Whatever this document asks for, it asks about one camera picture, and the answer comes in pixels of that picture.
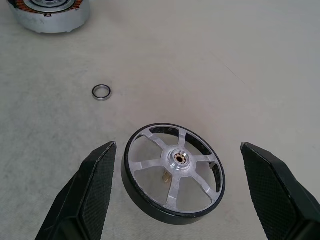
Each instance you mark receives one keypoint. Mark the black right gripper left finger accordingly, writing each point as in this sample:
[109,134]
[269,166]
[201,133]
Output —
[82,200]

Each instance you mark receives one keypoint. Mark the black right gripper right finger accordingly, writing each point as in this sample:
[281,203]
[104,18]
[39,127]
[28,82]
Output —
[275,200]

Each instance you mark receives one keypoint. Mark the black rimmed silver spoked rotor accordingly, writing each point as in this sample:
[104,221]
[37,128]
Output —
[178,162]

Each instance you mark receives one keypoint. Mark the silver motor stator housing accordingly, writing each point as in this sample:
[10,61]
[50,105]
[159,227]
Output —
[50,23]

